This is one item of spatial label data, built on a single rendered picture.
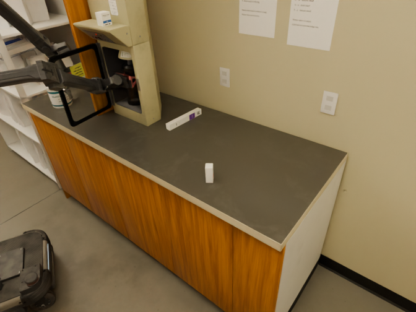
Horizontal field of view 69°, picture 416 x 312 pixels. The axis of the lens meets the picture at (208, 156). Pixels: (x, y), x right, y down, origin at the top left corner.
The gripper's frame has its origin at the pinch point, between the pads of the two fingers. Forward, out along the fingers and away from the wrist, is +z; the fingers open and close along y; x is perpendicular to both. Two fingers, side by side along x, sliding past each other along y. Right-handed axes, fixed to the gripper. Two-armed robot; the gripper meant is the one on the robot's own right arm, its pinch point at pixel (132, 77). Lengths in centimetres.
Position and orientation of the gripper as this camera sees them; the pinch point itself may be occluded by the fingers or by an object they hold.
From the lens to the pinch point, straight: 192.9
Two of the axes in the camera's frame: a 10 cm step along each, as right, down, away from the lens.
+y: -8.0, -3.1, 5.1
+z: 6.0, -4.3, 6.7
